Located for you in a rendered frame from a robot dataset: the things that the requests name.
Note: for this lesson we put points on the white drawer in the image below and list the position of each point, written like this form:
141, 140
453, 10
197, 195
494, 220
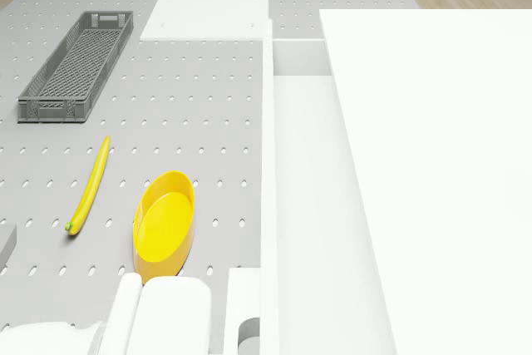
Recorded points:
309, 205

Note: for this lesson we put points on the white cabinet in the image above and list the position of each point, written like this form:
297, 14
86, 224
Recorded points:
436, 184

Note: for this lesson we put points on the dark grey basket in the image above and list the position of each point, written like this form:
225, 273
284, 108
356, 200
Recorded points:
54, 110

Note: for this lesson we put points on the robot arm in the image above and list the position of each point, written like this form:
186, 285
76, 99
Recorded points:
174, 313

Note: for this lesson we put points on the yellow bowl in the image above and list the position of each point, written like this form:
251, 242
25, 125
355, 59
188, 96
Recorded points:
164, 222

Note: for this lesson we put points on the banana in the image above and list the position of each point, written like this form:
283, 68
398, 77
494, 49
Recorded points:
93, 182

